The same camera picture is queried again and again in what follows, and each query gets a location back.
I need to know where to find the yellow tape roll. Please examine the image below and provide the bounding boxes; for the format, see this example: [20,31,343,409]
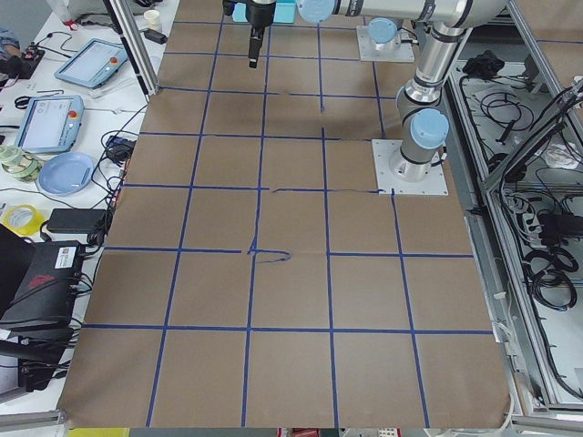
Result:
[3,205,45,237]

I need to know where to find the brown paper table mat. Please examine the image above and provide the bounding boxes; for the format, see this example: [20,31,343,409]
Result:
[59,1,509,428]

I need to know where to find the black computer box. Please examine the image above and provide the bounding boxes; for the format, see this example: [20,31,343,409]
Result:
[1,227,85,392]

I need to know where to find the blue teach pendant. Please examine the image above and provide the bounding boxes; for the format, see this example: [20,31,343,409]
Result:
[15,96,85,155]
[54,38,128,89]

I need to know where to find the lower blue teach pendant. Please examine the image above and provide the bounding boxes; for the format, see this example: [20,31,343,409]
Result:
[15,96,85,155]

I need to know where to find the light blue plate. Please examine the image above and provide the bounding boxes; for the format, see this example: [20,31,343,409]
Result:
[37,152,95,196]

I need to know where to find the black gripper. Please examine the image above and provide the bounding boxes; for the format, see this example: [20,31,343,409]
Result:
[245,0,276,69]

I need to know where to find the black power adapter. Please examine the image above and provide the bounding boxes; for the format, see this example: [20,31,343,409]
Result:
[46,208,106,234]

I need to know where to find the aluminium frame post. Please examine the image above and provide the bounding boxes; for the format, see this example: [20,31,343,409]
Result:
[103,0,159,97]

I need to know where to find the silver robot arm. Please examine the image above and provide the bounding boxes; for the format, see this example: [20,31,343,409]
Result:
[295,0,506,183]
[366,17,417,52]

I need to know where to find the green tape rolls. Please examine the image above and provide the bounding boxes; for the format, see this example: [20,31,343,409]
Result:
[0,146,44,182]

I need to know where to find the light blue plastic bin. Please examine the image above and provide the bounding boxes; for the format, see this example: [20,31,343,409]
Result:
[231,0,296,24]

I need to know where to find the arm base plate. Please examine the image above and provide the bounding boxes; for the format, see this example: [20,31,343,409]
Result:
[356,25,414,64]
[372,139,448,196]

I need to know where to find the white paper cup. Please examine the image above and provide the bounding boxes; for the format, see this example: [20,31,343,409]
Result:
[143,9,162,32]

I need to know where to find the upper blue teach pendant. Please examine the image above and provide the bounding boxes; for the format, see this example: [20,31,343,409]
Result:
[54,38,128,89]

